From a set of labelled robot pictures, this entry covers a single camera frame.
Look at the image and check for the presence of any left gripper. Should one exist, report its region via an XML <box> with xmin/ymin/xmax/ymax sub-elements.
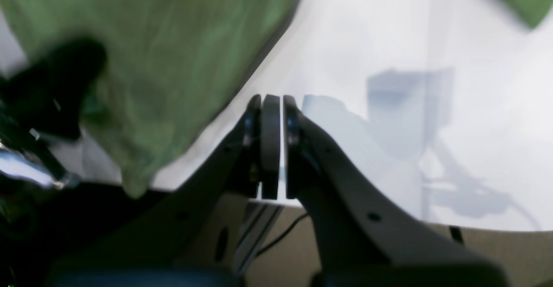
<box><xmin>1</xmin><ymin>38</ymin><xmax>108</xmax><ymax>189</ymax></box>

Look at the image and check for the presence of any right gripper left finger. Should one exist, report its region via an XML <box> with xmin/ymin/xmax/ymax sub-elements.
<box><xmin>47</xmin><ymin>95</ymin><xmax>282</xmax><ymax>287</ymax></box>

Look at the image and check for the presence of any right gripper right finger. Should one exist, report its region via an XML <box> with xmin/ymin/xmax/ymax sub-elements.
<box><xmin>283</xmin><ymin>96</ymin><xmax>509</xmax><ymax>287</ymax></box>

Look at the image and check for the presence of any green t-shirt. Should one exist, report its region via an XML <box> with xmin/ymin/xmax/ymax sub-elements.
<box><xmin>1</xmin><ymin>0</ymin><xmax>552</xmax><ymax>198</ymax></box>

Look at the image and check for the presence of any aluminium table leg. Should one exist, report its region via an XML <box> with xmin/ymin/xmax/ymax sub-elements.
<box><xmin>232</xmin><ymin>202</ymin><xmax>284</xmax><ymax>277</ymax></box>

